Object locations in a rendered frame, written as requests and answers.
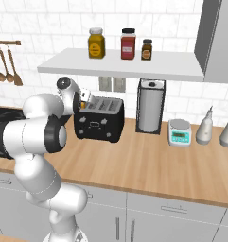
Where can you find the white wall shelf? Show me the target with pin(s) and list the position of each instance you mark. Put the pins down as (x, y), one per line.
(125, 66)

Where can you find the grey drawer front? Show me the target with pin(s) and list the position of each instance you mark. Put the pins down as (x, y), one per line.
(178, 209)
(5, 181)
(109, 197)

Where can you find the small brown spice jar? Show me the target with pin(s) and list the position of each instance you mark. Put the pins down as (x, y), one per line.
(146, 51)

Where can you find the grey range hood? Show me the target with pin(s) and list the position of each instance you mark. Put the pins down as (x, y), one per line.
(218, 41)

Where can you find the white paper towel roll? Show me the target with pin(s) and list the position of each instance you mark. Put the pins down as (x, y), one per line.
(150, 108)

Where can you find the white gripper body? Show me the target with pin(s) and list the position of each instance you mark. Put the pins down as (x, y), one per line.
(90, 102)

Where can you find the white kitchen scale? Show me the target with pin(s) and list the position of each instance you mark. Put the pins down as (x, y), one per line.
(179, 134)

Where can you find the black toaster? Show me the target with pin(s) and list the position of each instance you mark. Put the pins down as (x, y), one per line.
(99, 124)

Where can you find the grey cupboard door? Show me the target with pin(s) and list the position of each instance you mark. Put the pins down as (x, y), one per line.
(14, 214)
(99, 223)
(172, 230)

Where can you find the yellow spice jar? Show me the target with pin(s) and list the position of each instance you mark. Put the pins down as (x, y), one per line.
(96, 44)

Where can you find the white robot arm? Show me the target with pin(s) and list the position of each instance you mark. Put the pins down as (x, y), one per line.
(33, 135)

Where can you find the wooden spatula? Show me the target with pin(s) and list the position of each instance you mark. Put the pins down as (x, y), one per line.
(17, 79)

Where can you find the wooden utensil rail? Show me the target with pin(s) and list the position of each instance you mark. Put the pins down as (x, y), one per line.
(6, 42)

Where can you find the red spice jar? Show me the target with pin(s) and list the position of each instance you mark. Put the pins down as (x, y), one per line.
(128, 45)

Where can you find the orange-brown bread slice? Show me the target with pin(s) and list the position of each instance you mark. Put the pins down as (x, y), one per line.
(83, 105)

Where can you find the grey wall outlet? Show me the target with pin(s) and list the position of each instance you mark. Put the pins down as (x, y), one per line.
(119, 85)
(105, 83)

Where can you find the black hob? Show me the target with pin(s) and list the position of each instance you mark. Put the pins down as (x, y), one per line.
(5, 118)

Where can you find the pale grey bottle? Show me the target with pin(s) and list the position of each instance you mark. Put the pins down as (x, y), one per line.
(204, 130)
(227, 134)

